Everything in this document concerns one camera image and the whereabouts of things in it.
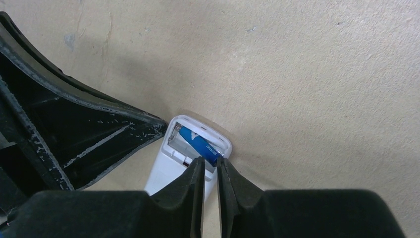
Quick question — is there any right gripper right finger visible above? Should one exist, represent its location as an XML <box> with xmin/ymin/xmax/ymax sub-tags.
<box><xmin>217</xmin><ymin>158</ymin><xmax>404</xmax><ymax>238</ymax></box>

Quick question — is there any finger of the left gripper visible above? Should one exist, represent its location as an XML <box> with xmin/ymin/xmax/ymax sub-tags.
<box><xmin>0</xmin><ymin>12</ymin><xmax>167</xmax><ymax>210</ymax></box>

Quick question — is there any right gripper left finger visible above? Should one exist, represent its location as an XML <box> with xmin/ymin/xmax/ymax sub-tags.
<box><xmin>0</xmin><ymin>158</ymin><xmax>205</xmax><ymax>238</ymax></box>

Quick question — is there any white remote control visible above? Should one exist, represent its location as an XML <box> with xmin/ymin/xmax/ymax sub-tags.
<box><xmin>144</xmin><ymin>115</ymin><xmax>233</xmax><ymax>195</ymax></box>

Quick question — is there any blue battery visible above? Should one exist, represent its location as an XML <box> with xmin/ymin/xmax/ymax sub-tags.
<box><xmin>179</xmin><ymin>126</ymin><xmax>222</xmax><ymax>167</ymax></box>

